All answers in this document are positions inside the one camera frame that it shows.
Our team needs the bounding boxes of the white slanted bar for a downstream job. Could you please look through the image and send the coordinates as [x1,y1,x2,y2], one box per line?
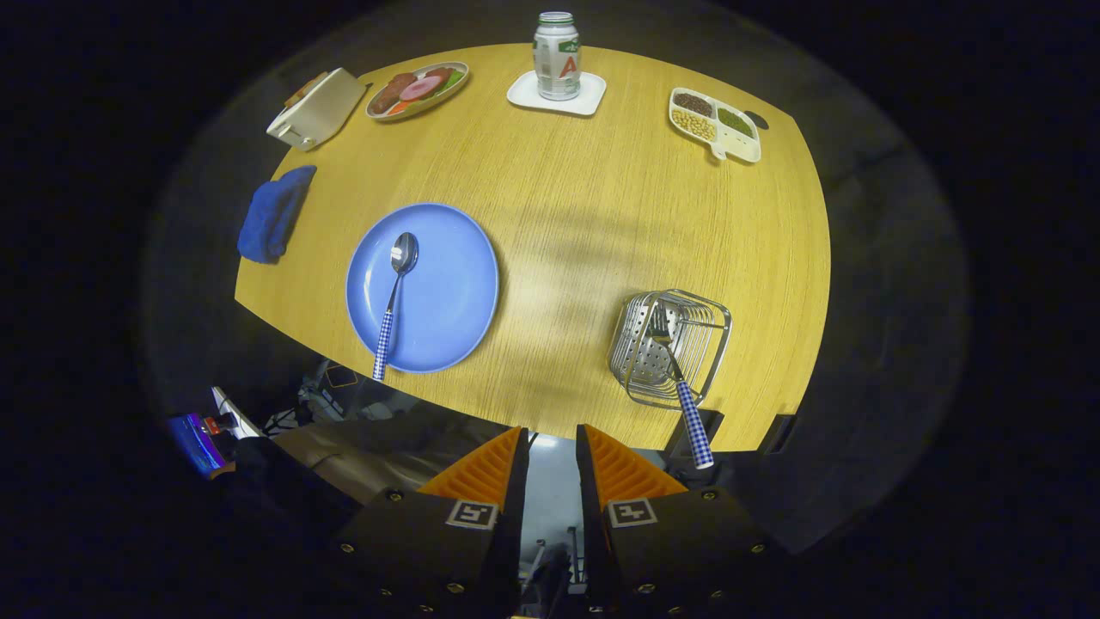
[211,386,264,439]

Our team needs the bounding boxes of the spoon with checked handle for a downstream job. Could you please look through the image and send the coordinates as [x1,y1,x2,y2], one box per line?
[372,232,420,382]

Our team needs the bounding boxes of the blue round plate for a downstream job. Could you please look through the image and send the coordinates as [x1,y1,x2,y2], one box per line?
[345,203,500,374]

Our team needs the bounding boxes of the white divided bean tray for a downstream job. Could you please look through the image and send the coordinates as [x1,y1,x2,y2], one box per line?
[669,87,762,164]

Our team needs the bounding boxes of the grey equipment with cables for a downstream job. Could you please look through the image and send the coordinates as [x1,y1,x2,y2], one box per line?
[266,359,422,431]

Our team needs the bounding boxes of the fork with checked handle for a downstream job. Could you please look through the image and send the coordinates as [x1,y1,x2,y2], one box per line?
[649,305,715,470]

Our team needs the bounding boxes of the glowing purple screen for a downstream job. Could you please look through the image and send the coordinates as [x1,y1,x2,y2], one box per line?
[168,413,226,478]

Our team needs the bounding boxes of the brown meat slice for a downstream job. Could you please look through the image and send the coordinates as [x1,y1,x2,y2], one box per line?
[370,73,418,114]

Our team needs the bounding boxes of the white oval food plate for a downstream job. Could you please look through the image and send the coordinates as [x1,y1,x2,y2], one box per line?
[365,61,470,121]

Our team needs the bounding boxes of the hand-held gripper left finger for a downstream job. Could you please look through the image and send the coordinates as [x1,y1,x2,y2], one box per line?
[331,426,531,619]

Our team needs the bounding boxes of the metal wire cutlery rack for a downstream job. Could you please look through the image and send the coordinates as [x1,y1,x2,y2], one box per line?
[607,289,733,408]

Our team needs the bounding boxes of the person's beige trousers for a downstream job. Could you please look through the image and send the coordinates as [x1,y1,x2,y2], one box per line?
[275,404,516,508]

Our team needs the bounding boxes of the brown toast slice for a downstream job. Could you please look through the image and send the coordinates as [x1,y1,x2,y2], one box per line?
[284,72,329,108]

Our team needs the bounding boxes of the white square coaster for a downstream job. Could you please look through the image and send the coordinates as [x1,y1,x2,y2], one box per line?
[506,70,608,117]

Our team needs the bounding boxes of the white toaster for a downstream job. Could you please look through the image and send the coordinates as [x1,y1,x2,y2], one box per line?
[266,68,369,152]

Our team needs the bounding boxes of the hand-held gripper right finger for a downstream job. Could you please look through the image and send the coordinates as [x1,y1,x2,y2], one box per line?
[574,423,774,619]

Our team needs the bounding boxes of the blue folded cloth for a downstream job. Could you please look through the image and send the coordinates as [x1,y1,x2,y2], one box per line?
[237,165,317,265]

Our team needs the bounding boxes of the white drink bottle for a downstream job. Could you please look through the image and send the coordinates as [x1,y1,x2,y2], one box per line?
[533,11,582,101]

